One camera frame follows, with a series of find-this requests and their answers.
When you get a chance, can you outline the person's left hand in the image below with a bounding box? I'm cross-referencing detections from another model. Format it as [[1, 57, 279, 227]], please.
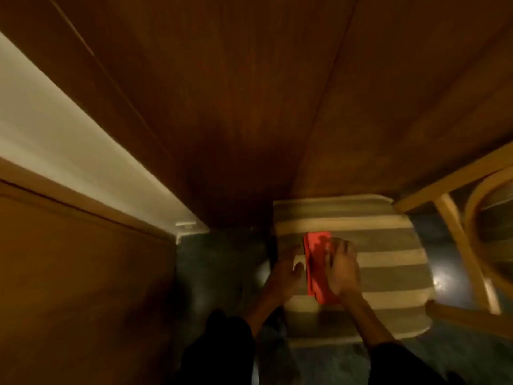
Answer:
[[262, 245, 306, 306]]

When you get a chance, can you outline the person's right hand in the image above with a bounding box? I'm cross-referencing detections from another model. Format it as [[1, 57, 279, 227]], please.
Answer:
[[325, 237, 363, 301]]

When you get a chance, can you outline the red cleaning cloth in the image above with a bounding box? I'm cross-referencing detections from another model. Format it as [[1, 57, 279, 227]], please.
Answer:
[[302, 231, 342, 306]]

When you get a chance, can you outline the person's right forearm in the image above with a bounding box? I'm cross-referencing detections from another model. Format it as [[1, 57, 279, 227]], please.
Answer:
[[340, 290, 468, 385]]

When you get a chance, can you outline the person's left forearm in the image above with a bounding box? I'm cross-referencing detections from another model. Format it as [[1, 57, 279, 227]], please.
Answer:
[[179, 285, 290, 385]]

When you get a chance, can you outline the orange-brown wooden door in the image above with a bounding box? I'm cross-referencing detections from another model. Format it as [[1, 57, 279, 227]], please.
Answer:
[[0, 156, 179, 385]]

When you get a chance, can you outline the wooden chair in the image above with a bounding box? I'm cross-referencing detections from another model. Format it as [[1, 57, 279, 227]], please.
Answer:
[[392, 141, 513, 342]]

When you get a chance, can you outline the dark brown wooden wardrobe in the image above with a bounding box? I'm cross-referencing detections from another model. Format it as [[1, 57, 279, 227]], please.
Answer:
[[0, 0, 513, 230]]

